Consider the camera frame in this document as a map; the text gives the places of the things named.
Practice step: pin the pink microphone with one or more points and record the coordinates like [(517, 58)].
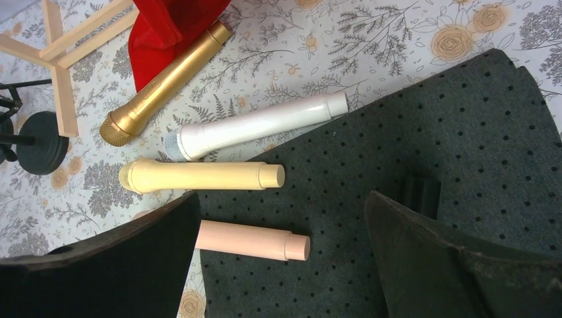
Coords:
[(260, 242)]

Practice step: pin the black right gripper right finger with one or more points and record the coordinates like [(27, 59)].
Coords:
[(427, 269)]

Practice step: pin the white microphone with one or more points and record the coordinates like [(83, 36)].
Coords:
[(193, 141)]

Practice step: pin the black cylinder on mat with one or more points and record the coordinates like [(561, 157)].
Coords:
[(421, 195)]

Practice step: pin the black tripod shock-mount stand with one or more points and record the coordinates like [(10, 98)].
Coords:
[(14, 102)]

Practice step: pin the red cloth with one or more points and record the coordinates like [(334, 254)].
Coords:
[(164, 29)]

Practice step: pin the wooden rack frame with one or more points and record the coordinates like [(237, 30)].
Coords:
[(57, 59)]

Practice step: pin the gold microphone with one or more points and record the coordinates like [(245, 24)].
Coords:
[(128, 121)]

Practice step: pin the cream yellow microphone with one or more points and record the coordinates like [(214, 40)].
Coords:
[(145, 176)]

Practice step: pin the dark perforated foam mat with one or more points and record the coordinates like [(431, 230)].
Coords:
[(482, 128)]

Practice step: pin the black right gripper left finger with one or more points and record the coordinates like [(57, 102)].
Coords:
[(137, 269)]

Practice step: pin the black round-base mic stand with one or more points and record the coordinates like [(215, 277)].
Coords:
[(38, 147)]

